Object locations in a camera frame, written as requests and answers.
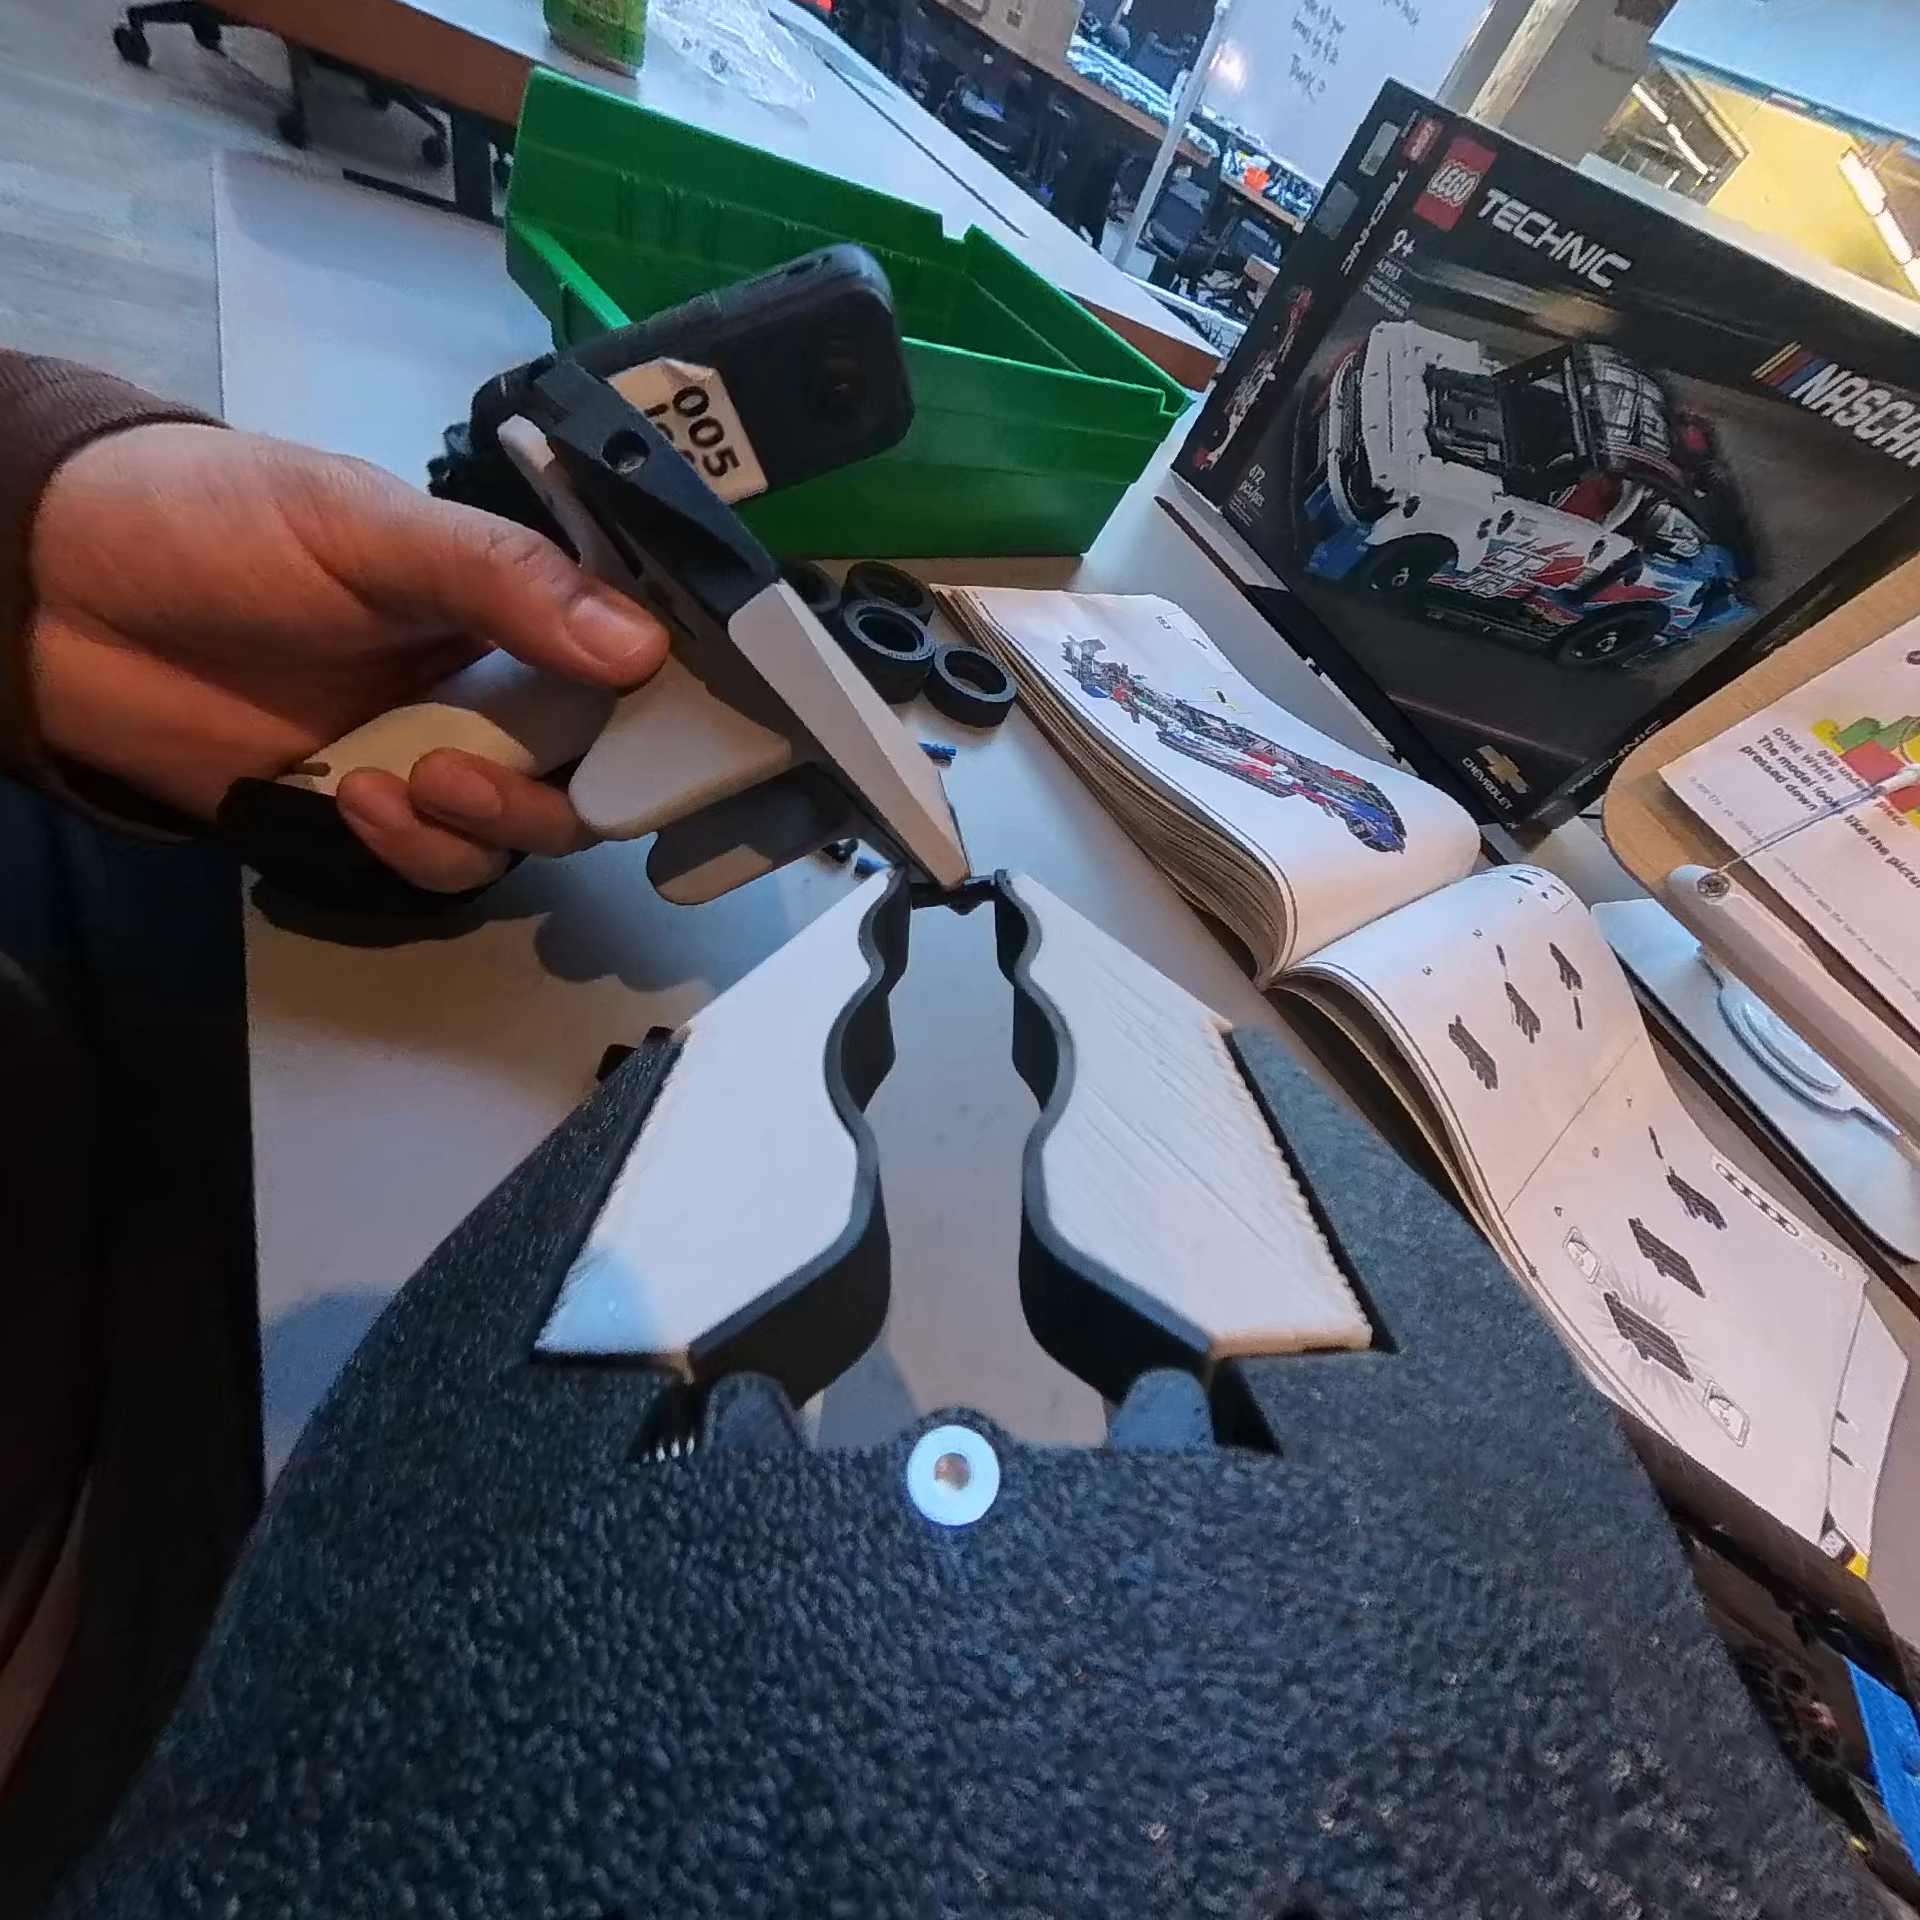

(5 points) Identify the red white blue toy car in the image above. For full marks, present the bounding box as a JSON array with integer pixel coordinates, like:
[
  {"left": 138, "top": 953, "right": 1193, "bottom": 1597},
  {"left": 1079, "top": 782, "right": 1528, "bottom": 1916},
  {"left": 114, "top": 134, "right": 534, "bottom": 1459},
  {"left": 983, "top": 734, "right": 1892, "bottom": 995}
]
[{"left": 1721, "top": 1566, "right": 1920, "bottom": 1868}]

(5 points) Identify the white plastic stand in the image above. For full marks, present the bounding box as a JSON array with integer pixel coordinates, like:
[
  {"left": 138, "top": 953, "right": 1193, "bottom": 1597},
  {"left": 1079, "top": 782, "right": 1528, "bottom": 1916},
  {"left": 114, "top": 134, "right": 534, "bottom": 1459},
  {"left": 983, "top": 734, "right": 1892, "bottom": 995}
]
[{"left": 1587, "top": 861, "right": 1920, "bottom": 1264}]

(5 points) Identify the clear plastic bag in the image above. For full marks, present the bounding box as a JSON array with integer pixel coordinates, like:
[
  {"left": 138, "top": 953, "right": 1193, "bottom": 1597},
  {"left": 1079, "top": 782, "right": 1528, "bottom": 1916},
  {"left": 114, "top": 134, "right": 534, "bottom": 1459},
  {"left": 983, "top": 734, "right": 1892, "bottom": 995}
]
[{"left": 644, "top": 0, "right": 819, "bottom": 124}]

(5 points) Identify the wooden board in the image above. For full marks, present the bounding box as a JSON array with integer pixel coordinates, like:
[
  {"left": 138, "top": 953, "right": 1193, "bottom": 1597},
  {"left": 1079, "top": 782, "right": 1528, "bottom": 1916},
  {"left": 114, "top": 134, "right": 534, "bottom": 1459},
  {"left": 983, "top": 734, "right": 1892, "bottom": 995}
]
[{"left": 1600, "top": 551, "right": 1920, "bottom": 1050}]

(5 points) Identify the whiteboard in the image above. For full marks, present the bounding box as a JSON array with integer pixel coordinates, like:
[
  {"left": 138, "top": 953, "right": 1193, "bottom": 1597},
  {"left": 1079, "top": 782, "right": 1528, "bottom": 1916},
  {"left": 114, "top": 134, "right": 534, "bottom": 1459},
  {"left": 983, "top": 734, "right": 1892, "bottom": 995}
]
[{"left": 1182, "top": 0, "right": 1489, "bottom": 158}]

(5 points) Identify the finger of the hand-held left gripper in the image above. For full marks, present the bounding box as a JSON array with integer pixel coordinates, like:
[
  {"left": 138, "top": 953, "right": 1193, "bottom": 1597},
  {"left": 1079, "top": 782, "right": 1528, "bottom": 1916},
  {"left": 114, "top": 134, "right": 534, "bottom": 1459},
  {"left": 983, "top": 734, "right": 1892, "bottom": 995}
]
[{"left": 733, "top": 574, "right": 978, "bottom": 890}]

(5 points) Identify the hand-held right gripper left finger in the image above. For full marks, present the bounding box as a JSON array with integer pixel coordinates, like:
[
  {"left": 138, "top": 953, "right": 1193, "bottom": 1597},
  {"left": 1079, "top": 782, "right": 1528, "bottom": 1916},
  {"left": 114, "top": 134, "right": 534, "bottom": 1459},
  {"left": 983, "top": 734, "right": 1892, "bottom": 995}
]
[{"left": 532, "top": 866, "right": 915, "bottom": 1415}]

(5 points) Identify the black toy car box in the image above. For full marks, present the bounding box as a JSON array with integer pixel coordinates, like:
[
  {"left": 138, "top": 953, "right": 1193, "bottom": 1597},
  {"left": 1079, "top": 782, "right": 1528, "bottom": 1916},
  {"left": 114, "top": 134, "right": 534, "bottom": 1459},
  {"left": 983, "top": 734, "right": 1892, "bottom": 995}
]
[{"left": 1167, "top": 77, "right": 1920, "bottom": 829}]

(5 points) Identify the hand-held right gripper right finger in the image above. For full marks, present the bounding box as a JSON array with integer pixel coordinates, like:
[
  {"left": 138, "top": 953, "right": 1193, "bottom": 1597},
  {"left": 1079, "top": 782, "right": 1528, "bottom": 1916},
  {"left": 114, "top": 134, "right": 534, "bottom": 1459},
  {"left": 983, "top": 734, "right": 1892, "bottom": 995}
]
[{"left": 996, "top": 870, "right": 1377, "bottom": 1406}]

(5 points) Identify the white desk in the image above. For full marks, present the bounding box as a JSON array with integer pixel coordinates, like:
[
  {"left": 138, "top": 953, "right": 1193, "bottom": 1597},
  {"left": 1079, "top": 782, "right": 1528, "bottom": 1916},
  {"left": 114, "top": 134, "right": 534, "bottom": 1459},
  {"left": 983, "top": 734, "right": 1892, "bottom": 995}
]
[{"left": 217, "top": 148, "right": 1920, "bottom": 1650}]

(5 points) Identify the open instruction booklet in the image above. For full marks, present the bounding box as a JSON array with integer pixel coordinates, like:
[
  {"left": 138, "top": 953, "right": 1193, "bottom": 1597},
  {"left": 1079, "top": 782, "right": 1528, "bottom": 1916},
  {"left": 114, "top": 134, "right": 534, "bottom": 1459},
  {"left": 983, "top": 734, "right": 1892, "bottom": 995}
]
[{"left": 930, "top": 575, "right": 1911, "bottom": 1579}]

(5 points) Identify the printed instruction sheet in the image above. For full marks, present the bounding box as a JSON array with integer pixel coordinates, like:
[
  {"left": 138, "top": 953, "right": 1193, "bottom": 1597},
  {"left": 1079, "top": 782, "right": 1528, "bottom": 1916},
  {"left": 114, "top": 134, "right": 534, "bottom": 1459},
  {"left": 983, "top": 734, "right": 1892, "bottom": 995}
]
[{"left": 1655, "top": 610, "right": 1920, "bottom": 1039}]

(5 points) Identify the person's brown sweater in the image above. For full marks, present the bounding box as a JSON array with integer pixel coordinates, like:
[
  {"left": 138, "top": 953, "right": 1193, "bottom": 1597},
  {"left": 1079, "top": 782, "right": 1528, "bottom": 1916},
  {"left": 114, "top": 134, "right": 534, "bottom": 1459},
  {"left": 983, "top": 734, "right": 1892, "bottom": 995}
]
[{"left": 0, "top": 899, "right": 269, "bottom": 1920}]

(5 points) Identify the person's left hand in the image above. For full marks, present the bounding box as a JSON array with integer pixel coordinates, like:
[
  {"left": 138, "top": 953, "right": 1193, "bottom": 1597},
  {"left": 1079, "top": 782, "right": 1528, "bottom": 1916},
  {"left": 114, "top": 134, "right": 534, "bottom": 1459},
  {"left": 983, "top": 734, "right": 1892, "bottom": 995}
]
[{"left": 28, "top": 423, "right": 672, "bottom": 896}]

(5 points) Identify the wood-trimmed long desk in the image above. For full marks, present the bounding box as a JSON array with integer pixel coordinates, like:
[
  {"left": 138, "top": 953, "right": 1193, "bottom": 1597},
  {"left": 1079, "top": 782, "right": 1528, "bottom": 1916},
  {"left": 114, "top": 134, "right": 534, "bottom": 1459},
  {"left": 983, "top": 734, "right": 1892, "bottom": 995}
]
[{"left": 210, "top": 0, "right": 1221, "bottom": 395}]

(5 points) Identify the green plastic bin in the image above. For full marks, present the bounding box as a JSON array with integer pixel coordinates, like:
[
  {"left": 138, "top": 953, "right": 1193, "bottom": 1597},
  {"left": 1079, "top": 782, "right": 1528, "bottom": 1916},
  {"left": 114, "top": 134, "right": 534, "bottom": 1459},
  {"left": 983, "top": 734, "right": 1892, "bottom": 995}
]
[{"left": 503, "top": 65, "right": 1197, "bottom": 561}]

